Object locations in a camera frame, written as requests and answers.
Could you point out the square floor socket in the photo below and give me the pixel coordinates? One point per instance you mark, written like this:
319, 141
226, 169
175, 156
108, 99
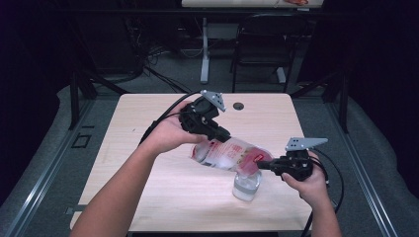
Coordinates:
81, 141

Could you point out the white translucent cup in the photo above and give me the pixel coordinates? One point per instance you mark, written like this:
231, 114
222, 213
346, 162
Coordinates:
245, 189

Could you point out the aluminium floor rail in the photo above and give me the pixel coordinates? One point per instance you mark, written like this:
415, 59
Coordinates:
365, 184
42, 177

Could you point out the orange thing on background desk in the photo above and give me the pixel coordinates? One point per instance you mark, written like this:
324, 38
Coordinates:
296, 2

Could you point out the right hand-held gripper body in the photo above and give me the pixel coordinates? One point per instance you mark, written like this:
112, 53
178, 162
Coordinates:
298, 164

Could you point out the clear red-printed plastic pouch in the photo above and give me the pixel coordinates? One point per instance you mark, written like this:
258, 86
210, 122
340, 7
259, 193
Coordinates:
227, 154

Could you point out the person's left hand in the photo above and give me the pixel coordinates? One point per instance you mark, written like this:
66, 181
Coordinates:
164, 135

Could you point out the black folding chair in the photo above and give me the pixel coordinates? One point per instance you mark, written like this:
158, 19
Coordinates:
267, 39

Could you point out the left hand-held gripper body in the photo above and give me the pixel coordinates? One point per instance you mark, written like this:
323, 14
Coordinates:
197, 115

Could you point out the white-legged background desk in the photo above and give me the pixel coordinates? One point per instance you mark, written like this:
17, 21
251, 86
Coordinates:
205, 49

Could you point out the black metal stand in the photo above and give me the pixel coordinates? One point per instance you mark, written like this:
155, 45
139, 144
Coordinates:
75, 98
344, 98

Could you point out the grey metal bracket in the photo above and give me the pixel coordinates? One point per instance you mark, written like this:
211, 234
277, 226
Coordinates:
74, 210

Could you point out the person's right hand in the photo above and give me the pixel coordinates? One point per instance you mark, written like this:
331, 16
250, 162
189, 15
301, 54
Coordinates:
313, 191

